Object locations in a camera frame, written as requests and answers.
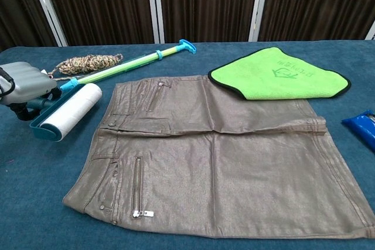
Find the white paper tag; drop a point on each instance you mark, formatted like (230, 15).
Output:
(44, 71)

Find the dark pleated curtain panel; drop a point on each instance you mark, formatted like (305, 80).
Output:
(208, 4)
(319, 2)
(102, 5)
(17, 10)

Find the white screen frame post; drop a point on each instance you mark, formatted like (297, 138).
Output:
(158, 5)
(370, 32)
(47, 7)
(259, 4)

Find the blue plastic packet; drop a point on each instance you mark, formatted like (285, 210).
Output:
(361, 128)

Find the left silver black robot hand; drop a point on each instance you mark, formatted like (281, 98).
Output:
(26, 83)

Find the blue table cover mat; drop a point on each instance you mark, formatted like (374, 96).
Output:
(35, 191)

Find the teal yellow lint roller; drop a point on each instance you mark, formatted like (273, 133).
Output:
(73, 109)

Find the green black-edged microfibre cloth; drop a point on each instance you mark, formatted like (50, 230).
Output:
(278, 77)

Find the brown leather skirt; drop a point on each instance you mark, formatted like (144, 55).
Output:
(234, 168)

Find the blue green hand pump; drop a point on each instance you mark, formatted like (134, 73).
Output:
(126, 67)

